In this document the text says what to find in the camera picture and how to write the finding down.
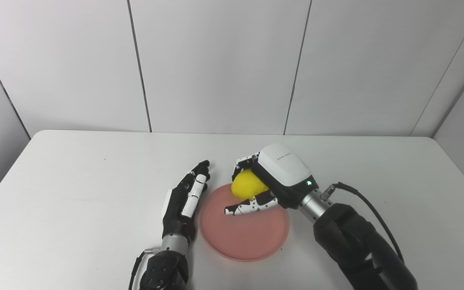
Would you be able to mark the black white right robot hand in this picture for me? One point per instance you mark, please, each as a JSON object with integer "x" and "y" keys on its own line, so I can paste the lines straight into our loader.
{"x": 284, "y": 165}

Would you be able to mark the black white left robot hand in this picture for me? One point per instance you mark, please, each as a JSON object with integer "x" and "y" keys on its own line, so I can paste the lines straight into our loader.
{"x": 173, "y": 213}

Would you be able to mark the pink round plate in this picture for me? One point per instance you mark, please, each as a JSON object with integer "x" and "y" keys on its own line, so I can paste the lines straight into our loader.
{"x": 248, "y": 237}

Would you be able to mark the yellow lemon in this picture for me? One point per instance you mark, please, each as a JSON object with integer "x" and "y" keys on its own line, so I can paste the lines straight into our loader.
{"x": 246, "y": 185}

